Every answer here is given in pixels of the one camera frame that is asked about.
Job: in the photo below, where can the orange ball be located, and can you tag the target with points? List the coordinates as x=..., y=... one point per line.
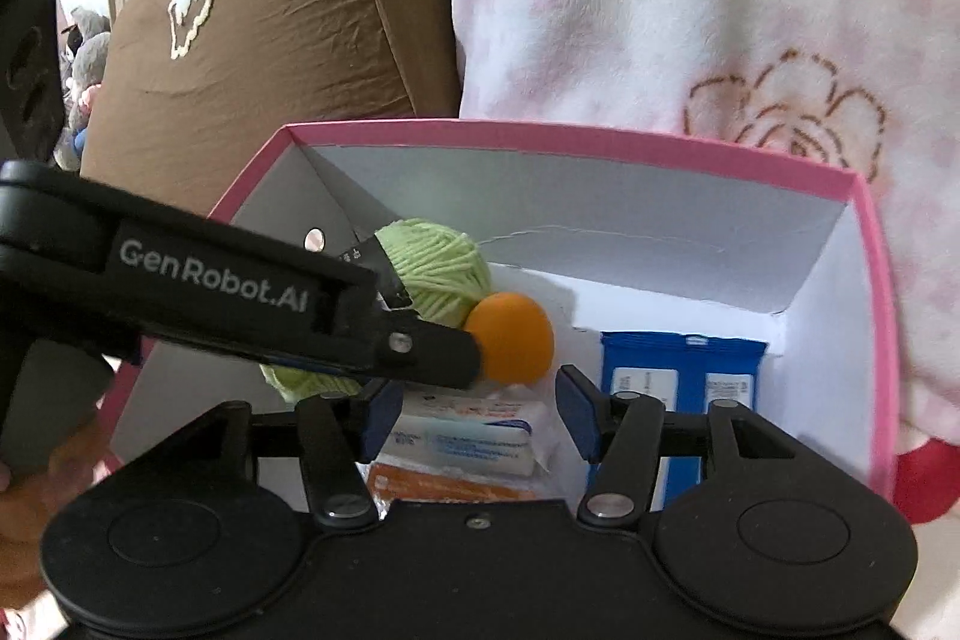
x=514, y=340

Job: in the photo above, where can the pink cardboard box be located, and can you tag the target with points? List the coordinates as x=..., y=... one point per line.
x=675, y=212

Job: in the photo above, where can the pink floral blanket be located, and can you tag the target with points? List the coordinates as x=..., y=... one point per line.
x=675, y=10

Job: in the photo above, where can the brown cushion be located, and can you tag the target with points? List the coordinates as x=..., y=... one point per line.
x=300, y=10

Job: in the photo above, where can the clear packet with orange label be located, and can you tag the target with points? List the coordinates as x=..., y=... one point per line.
x=435, y=482

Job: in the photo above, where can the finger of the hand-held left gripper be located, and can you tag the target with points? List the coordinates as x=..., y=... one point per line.
x=435, y=355

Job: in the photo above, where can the blue snack packet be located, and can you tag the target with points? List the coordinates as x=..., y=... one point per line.
x=645, y=355

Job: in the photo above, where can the grey plush toy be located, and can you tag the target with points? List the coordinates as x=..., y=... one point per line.
x=90, y=59

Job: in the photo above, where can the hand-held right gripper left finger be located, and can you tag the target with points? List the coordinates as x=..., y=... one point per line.
x=382, y=415

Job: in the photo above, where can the white soft packet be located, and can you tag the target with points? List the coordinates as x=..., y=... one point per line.
x=465, y=437

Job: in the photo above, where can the green yarn ball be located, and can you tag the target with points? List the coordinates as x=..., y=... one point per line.
x=442, y=265

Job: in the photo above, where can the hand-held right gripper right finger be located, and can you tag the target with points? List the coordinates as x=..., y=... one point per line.
x=574, y=415

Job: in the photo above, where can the red and white printed blanket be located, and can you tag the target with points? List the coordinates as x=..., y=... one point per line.
x=930, y=475

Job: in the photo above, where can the person's left hand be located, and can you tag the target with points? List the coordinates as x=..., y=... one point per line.
x=30, y=505

